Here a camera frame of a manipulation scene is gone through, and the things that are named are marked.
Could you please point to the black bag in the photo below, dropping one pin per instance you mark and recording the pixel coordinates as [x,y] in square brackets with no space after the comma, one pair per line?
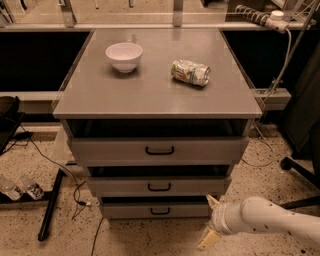
[10,119]

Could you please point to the black office chair base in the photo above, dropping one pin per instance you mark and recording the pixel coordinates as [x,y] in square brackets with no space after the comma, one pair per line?
[314,178]

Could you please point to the right clear water bottle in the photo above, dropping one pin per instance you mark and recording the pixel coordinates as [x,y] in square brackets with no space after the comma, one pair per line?
[32,188]

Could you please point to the grey top drawer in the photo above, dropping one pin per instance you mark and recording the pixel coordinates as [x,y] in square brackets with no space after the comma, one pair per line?
[93,152]

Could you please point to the grey bottom drawer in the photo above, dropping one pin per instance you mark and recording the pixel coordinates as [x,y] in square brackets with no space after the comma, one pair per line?
[155,210]

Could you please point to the white power strip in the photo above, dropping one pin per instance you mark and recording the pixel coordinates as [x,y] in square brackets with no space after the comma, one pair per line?
[273,21]

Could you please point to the white bowl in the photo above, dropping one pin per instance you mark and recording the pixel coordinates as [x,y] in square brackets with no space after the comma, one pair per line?
[125,56]

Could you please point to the grey drawer cabinet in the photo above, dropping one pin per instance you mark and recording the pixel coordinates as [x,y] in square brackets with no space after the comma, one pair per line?
[101,102]

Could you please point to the grey middle drawer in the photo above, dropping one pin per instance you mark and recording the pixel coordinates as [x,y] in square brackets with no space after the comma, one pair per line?
[158,186]

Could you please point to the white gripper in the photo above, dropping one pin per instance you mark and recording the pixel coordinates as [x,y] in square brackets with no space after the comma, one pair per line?
[219,217]

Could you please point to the grey drawer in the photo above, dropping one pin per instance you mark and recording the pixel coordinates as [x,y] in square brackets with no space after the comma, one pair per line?
[158,186]
[155,210]
[93,152]

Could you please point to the black metal floor stand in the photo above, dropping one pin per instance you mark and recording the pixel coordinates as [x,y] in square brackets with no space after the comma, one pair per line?
[50,197]

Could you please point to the left clear water bottle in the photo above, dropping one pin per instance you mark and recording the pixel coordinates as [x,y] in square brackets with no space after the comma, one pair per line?
[10,189]

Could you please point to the clear water bottle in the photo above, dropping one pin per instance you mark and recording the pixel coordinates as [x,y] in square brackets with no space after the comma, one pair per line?
[32,188]
[10,189]

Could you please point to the crushed soda can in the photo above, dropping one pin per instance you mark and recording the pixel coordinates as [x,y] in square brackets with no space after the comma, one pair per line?
[190,72]

